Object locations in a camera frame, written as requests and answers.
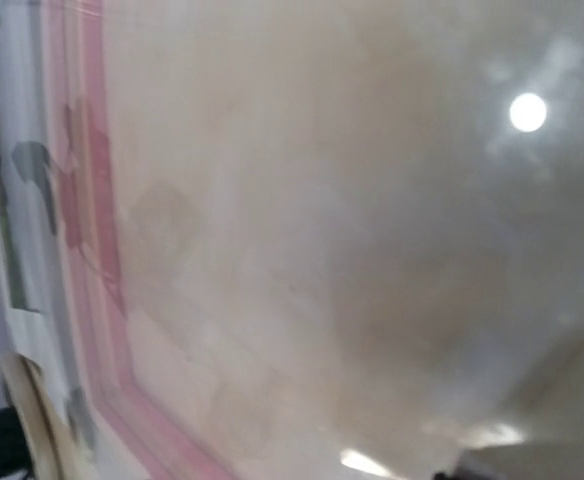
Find white paper sheets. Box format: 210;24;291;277
0;1;96;450

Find pink wooden picture frame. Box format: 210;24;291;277
41;1;233;479

